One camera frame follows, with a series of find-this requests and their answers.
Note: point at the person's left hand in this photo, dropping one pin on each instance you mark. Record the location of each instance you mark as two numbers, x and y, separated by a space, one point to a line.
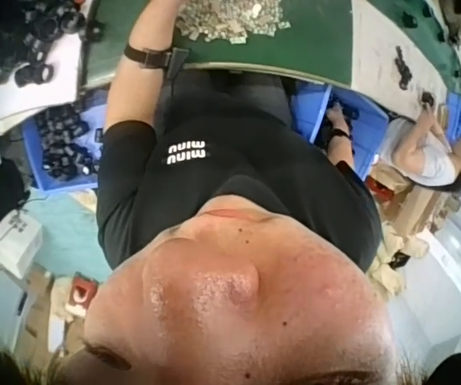
154 28

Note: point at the stack of cardboard cartons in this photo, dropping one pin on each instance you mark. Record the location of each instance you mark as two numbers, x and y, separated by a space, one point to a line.
404 200

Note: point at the pile of small metal parts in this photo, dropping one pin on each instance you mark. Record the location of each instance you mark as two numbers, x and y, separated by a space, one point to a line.
226 20

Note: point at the black clamp part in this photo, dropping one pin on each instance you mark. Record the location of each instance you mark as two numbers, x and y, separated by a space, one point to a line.
94 30

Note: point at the row of black parts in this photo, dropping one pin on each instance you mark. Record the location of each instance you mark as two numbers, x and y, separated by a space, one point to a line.
401 66

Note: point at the red and white object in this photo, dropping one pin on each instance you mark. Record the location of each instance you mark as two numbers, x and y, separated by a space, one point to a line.
79 294

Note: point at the person's legs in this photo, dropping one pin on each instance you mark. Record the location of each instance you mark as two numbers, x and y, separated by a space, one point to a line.
246 90

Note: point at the white box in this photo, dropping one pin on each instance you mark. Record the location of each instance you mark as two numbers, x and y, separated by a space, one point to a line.
13 238

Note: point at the person's right hand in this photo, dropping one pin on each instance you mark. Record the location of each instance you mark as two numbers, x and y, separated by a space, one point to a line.
333 118

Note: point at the teal cloth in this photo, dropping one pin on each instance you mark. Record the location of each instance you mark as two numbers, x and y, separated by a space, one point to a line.
63 232

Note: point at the green work mat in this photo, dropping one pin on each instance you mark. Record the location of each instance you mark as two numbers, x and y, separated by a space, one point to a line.
322 52

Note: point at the white sheet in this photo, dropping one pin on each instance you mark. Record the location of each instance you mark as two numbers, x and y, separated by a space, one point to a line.
37 80

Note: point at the black wrist band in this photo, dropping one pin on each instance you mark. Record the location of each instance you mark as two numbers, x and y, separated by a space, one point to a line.
146 56
340 134

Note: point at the blue plastic bin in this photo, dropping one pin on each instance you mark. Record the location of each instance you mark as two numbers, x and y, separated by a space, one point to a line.
59 176
358 116
456 108

